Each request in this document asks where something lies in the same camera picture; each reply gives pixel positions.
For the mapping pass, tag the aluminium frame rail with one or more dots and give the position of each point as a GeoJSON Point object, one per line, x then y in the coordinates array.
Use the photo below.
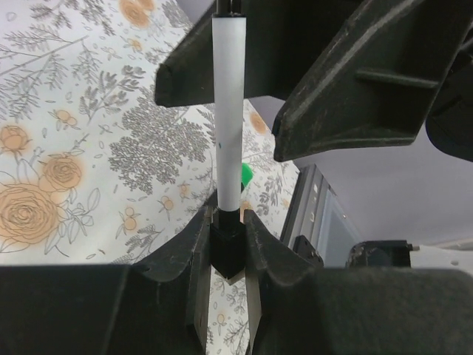
{"type": "Point", "coordinates": [315, 213]}

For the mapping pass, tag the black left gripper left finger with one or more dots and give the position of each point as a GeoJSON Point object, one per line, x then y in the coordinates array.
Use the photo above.
{"type": "Point", "coordinates": [156, 306]}

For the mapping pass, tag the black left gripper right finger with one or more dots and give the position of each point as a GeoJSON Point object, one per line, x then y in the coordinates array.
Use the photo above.
{"type": "Point", "coordinates": [295, 307]}

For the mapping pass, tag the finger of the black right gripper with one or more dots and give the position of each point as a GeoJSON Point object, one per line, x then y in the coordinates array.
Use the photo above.
{"type": "Point", "coordinates": [261, 48]}

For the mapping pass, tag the green capped black highlighter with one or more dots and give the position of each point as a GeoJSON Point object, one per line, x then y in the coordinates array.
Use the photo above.
{"type": "Point", "coordinates": [247, 176]}

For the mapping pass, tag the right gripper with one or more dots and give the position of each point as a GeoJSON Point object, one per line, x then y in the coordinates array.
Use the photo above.
{"type": "Point", "coordinates": [377, 80]}

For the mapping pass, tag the black capped white pen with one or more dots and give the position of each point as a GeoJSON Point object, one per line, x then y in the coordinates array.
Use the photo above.
{"type": "Point", "coordinates": [229, 111]}

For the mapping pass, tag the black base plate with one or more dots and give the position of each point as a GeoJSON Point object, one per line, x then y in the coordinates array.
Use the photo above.
{"type": "Point", "coordinates": [306, 251]}

